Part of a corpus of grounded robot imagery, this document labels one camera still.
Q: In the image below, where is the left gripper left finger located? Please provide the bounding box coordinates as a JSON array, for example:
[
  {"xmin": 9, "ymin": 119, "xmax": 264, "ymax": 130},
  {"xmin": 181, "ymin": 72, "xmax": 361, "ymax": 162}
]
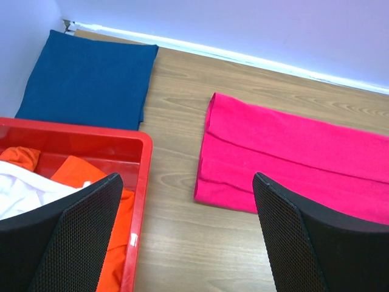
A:
[{"xmin": 1, "ymin": 173, "xmax": 123, "ymax": 291}]

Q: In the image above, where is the red plastic bin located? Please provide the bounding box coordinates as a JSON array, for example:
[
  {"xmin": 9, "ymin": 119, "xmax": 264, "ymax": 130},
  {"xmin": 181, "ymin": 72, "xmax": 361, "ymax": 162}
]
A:
[{"xmin": 1, "ymin": 117, "xmax": 153, "ymax": 291}]

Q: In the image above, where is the orange t shirt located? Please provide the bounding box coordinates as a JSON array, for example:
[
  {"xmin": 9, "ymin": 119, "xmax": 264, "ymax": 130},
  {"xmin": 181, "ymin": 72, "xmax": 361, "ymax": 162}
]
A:
[{"xmin": 1, "ymin": 147, "xmax": 135, "ymax": 291}]

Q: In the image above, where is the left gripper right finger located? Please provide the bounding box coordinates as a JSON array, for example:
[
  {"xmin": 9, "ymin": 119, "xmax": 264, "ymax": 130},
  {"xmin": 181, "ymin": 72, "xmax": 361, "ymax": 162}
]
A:
[{"xmin": 252, "ymin": 173, "xmax": 388, "ymax": 291}]

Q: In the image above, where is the folded blue t shirt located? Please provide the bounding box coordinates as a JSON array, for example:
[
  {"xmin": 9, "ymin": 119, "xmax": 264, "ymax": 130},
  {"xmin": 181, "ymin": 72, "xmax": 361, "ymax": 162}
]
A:
[{"xmin": 15, "ymin": 30, "xmax": 159, "ymax": 130}]

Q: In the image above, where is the pale pink t shirt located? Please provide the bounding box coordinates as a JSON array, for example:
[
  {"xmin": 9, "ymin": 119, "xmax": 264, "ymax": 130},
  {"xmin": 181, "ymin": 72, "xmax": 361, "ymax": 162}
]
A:
[{"xmin": 1, "ymin": 161, "xmax": 91, "ymax": 220}]

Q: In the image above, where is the magenta t shirt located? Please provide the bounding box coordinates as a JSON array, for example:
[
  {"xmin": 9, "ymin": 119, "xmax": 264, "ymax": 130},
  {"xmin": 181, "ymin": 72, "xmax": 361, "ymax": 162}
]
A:
[{"xmin": 194, "ymin": 93, "xmax": 388, "ymax": 224}]

